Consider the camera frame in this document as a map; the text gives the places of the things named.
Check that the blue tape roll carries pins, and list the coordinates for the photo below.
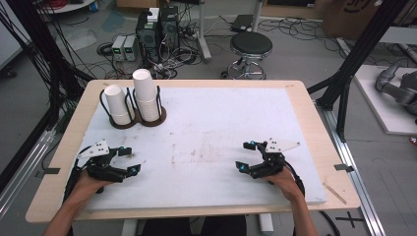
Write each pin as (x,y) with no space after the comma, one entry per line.
(94,6)

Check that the black metal frame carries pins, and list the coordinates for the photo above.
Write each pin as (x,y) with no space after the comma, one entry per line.
(28,26)
(360,49)

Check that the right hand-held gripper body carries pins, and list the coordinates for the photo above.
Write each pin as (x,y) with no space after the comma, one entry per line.
(272,162)

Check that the white floor platform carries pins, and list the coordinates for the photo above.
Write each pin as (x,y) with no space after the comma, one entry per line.
(383,114)

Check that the black tape strip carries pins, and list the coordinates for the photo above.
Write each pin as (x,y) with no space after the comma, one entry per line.
(51,170)
(344,167)

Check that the white round table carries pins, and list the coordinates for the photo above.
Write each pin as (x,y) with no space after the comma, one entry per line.
(70,6)

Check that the brown cardboard box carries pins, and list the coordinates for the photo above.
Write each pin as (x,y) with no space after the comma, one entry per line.
(347,19)

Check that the black flat device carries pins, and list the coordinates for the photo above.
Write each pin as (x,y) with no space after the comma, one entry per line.
(242,23)

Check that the white foam mat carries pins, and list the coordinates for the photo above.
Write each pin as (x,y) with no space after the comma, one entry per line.
(213,131)

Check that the tall white cup stack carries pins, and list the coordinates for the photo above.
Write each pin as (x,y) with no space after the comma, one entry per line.
(146,95)

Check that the thin wooden stick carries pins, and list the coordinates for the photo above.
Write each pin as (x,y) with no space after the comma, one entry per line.
(334,193)

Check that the grey power supply unit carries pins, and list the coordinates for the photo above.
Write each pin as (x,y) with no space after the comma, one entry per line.
(130,48)
(118,47)

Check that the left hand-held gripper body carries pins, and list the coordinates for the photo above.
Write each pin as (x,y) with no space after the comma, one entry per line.
(98,168)

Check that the white table leg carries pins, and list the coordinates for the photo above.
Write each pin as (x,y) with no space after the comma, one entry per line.
(129,228)
(266,224)

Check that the short white cup stack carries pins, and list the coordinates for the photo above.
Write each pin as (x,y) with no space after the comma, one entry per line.
(118,105)

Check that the small white box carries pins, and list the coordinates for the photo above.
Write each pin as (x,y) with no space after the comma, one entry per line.
(153,14)

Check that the person's right hand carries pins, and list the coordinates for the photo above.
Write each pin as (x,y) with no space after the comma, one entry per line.
(286,185)

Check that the person's dark trousers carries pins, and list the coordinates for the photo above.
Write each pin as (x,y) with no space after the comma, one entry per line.
(196,227)

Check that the aluminium floor rail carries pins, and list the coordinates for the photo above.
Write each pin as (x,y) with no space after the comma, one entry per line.
(23,167)
(347,154)

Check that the black round stool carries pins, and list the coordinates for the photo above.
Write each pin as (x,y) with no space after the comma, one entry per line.
(250,44)

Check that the white stand leg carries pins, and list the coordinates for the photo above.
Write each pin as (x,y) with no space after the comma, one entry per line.
(203,36)
(256,16)

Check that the black computer tower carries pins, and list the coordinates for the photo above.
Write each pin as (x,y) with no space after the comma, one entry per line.
(169,29)
(147,36)

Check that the person's left hand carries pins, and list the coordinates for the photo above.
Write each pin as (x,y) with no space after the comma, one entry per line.
(87,187)

